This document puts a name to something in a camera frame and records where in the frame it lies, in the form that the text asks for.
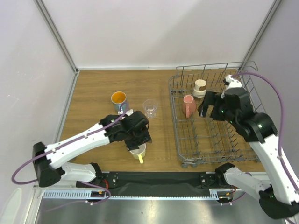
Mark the black base mat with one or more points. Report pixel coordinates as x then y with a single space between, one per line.
159 184

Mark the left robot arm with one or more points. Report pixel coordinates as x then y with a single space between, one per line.
54 162

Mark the white cable duct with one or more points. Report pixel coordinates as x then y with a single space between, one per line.
67 194

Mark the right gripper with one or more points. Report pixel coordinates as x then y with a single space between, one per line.
210 104

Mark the blue mug orange inside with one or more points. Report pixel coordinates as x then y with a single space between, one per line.
119 100

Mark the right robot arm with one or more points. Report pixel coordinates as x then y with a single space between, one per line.
279 198

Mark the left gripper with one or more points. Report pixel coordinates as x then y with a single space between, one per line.
144 137

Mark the pink floral mug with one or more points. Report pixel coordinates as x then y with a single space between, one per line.
188 106

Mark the steel tumbler brown band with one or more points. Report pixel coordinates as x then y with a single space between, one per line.
199 89

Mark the clear plastic cup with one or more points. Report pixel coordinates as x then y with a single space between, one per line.
150 108

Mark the grey wire dish rack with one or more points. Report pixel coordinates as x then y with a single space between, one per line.
203 140

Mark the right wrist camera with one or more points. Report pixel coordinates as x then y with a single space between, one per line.
230 82

